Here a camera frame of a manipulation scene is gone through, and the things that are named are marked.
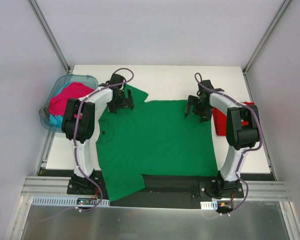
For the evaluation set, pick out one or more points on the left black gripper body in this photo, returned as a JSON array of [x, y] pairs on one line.
[[121, 104]]

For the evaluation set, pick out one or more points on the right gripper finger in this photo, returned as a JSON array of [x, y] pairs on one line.
[[205, 115], [189, 105]]

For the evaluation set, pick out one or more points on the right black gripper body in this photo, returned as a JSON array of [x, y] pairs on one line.
[[198, 108]]

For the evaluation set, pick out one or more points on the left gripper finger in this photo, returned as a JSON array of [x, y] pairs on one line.
[[129, 102], [113, 106]]

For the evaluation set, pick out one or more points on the green t shirt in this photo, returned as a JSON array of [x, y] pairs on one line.
[[154, 138]]

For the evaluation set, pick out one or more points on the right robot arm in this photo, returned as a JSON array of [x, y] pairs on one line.
[[242, 133]]

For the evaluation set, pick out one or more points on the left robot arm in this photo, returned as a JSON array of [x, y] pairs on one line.
[[79, 123]]

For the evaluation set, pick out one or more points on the folded red t shirt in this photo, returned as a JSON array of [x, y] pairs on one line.
[[220, 120]]

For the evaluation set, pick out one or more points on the blue plastic bin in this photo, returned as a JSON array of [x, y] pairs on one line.
[[62, 82]]

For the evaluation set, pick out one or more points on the pink t shirt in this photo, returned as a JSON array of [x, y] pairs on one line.
[[74, 90]]

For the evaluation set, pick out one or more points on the grey t shirt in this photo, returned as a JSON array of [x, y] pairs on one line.
[[44, 112]]

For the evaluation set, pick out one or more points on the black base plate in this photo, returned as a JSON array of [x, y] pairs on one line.
[[180, 192]]

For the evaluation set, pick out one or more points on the right white cable duct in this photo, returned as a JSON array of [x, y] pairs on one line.
[[209, 205]]

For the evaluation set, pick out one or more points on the white cable duct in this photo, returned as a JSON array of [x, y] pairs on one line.
[[209, 205], [64, 201]]

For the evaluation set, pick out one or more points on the right corner aluminium post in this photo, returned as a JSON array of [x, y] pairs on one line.
[[266, 35]]

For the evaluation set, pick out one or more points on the corner aluminium post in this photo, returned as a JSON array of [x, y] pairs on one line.
[[266, 35], [49, 34]]

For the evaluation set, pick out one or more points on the aluminium frame rail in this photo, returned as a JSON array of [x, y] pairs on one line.
[[276, 191]]

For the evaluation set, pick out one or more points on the left white cable duct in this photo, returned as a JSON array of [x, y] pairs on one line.
[[64, 201]]

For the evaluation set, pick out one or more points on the left corner aluminium post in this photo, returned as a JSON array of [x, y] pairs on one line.
[[49, 34]]

